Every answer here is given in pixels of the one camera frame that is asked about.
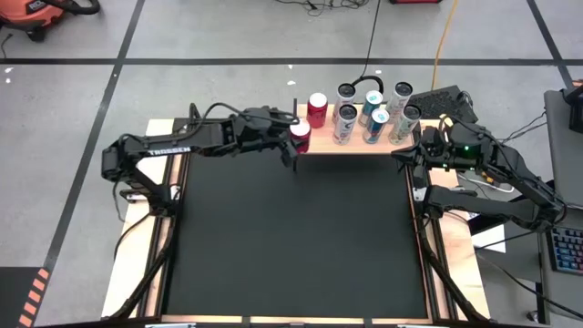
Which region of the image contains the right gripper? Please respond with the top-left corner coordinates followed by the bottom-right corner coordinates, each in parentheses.
top-left (390, 126), bottom-right (458, 190)

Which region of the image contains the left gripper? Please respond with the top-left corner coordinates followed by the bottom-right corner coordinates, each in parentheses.
top-left (234, 107), bottom-right (302, 173)

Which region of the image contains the red cola zero can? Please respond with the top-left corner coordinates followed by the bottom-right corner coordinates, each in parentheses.
top-left (289, 118), bottom-right (312, 156)
top-left (305, 92), bottom-right (330, 129)

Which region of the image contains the blue silver energy drink can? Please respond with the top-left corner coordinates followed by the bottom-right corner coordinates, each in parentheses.
top-left (357, 88), bottom-right (384, 128)
top-left (362, 107), bottom-right (391, 145)

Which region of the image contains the black mesh computer case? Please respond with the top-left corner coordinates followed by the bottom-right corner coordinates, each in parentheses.
top-left (409, 85), bottom-right (479, 125)

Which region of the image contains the white paper sheet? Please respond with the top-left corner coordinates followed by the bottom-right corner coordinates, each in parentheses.
top-left (472, 225), bottom-right (507, 254)

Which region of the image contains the dark table mat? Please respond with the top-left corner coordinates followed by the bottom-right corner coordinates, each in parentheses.
top-left (162, 123), bottom-right (430, 320)

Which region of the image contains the grey desk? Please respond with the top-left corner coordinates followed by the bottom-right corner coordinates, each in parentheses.
top-left (536, 201), bottom-right (583, 325)
top-left (544, 88), bottom-right (583, 209)

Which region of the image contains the black desk device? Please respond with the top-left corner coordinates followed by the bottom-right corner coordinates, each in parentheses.
top-left (562, 84), bottom-right (583, 136)

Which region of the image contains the black keyboard with blue keys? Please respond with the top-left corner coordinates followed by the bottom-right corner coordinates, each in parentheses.
top-left (548, 225), bottom-right (583, 278)

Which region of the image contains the orange shop vacuum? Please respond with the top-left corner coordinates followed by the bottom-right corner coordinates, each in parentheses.
top-left (0, 0), bottom-right (69, 43)

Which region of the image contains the wooden shelf with black frame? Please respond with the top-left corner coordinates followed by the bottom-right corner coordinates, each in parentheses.
top-left (292, 97), bottom-right (418, 173)

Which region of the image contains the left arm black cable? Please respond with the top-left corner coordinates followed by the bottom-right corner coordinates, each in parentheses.
top-left (187, 102), bottom-right (301, 133)

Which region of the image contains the white looped cable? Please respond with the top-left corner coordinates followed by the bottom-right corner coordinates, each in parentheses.
top-left (457, 172), bottom-right (516, 195)

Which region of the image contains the yellow floor cable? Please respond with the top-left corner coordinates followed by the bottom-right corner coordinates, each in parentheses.
top-left (430, 0), bottom-right (459, 91)

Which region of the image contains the black coiled floor cable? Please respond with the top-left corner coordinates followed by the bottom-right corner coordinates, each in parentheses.
top-left (350, 0), bottom-right (385, 95)

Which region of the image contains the thin black cable tangle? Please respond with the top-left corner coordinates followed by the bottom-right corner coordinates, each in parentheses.
top-left (272, 0), bottom-right (370, 17)

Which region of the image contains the black hanging base cable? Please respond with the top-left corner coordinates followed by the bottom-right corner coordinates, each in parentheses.
top-left (112, 211), bottom-right (156, 261)

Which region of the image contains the black vacuum hose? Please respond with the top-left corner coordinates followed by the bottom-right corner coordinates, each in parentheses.
top-left (43, 0), bottom-right (102, 15)

